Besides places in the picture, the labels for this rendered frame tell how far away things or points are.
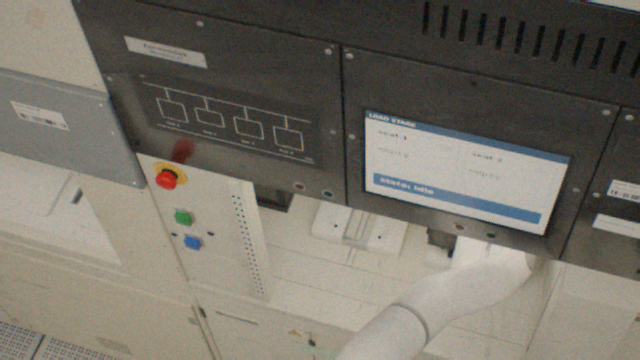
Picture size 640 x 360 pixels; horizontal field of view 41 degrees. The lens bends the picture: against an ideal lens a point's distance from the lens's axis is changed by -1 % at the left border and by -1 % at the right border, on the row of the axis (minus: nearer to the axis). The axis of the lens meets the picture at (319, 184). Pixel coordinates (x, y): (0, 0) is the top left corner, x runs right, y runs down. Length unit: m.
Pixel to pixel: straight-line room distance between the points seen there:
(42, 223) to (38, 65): 0.80
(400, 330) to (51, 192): 1.14
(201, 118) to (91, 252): 0.83
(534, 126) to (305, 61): 0.31
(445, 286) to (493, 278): 0.08
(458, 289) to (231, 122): 0.47
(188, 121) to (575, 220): 0.61
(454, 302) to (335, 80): 0.48
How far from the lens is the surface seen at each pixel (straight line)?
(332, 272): 1.95
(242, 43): 1.16
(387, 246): 1.95
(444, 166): 1.24
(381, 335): 1.31
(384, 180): 1.31
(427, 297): 1.41
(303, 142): 1.29
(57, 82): 1.46
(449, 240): 1.86
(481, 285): 1.46
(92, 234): 2.13
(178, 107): 1.35
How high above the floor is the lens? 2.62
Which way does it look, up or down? 58 degrees down
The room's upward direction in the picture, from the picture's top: 5 degrees counter-clockwise
